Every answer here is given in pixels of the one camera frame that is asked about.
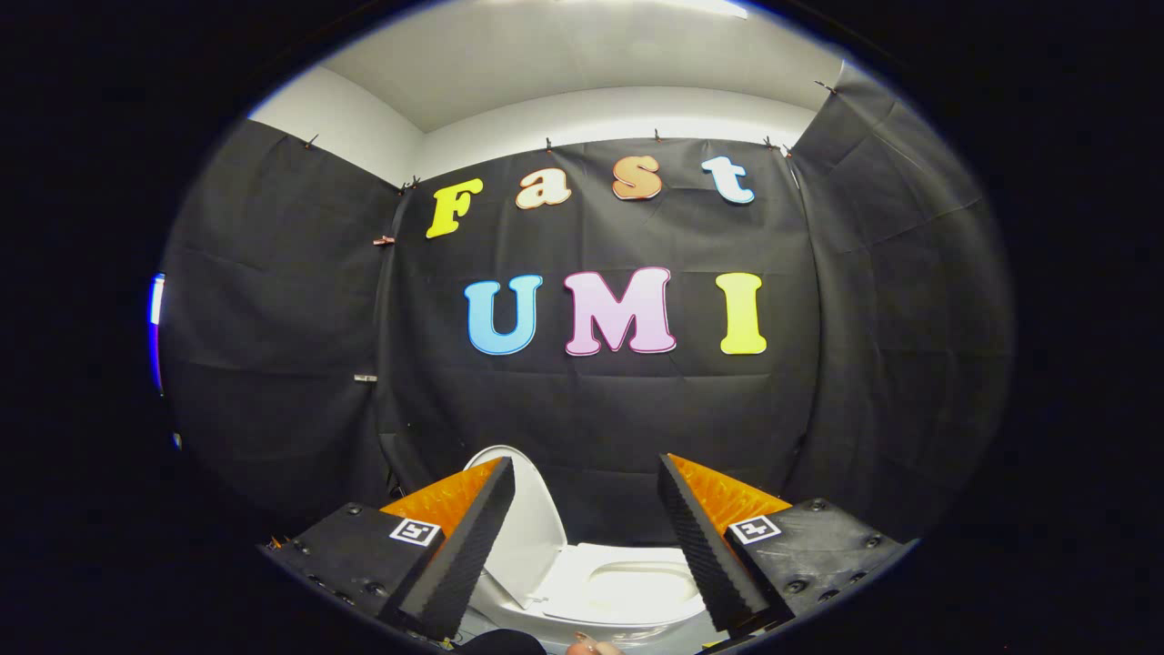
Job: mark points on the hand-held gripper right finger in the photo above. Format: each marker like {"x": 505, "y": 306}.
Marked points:
{"x": 698, "y": 546}

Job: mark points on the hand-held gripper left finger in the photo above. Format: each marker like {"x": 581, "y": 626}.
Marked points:
{"x": 473, "y": 546}

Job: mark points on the white toilet bowl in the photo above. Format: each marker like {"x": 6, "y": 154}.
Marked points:
{"x": 627, "y": 587}

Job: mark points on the black backdrop cloth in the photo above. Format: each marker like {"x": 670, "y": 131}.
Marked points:
{"x": 591, "y": 409}

